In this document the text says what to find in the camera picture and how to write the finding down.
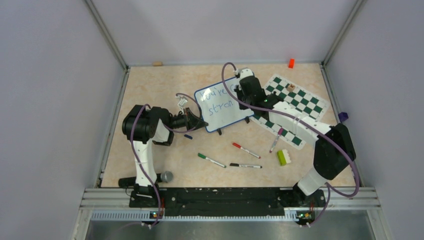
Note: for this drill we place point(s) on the small wooden cylinder piece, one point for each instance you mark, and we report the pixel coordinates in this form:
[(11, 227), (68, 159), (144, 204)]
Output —
[(291, 88)]

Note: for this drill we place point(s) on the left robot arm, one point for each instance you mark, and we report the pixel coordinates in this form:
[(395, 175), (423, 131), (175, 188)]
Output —
[(143, 127)]

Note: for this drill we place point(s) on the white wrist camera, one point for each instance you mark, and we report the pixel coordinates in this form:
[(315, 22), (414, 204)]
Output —
[(182, 101), (242, 73)]

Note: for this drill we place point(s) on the blue framed whiteboard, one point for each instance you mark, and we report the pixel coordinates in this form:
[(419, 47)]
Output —
[(218, 108)]

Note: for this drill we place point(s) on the green white chessboard mat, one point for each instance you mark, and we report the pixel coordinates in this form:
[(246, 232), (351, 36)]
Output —
[(301, 99)]

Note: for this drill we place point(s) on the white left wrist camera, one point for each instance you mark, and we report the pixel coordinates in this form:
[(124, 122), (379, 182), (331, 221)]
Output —
[(182, 101)]

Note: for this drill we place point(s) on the lime green toy brick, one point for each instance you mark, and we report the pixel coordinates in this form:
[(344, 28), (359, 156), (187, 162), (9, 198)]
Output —
[(283, 157)]

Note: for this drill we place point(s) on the green marker pen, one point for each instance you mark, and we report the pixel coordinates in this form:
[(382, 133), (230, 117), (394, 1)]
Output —
[(211, 160)]

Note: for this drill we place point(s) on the black marker pen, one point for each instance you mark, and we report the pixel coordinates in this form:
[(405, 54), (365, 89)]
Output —
[(245, 165)]

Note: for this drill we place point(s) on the purple block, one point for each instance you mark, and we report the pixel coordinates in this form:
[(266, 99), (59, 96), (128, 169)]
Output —
[(343, 116)]

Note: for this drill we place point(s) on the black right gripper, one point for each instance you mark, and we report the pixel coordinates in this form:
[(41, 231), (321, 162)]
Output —
[(239, 91)]

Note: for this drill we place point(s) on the purple marker pen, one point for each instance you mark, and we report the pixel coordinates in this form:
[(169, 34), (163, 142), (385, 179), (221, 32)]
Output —
[(279, 133)]

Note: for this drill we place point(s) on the red marker pen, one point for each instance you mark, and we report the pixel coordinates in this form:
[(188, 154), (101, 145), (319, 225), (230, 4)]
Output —
[(246, 150)]

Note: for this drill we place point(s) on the blue marker cap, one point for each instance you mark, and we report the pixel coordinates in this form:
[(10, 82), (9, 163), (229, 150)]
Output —
[(188, 136)]

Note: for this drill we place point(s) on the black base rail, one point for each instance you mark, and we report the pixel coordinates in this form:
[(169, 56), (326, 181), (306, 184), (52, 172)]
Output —
[(226, 201)]

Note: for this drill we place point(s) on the orange red block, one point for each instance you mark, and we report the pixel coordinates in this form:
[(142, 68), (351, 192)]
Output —
[(291, 63)]

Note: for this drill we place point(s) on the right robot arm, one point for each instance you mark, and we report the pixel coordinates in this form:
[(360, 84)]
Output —
[(333, 146)]

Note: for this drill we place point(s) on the small wooden block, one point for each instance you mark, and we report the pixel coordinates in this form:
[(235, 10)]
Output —
[(157, 64)]

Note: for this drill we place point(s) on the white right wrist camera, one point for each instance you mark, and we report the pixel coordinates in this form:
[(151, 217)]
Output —
[(242, 73)]

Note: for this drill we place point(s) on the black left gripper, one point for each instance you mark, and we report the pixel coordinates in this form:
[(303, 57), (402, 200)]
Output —
[(193, 120)]

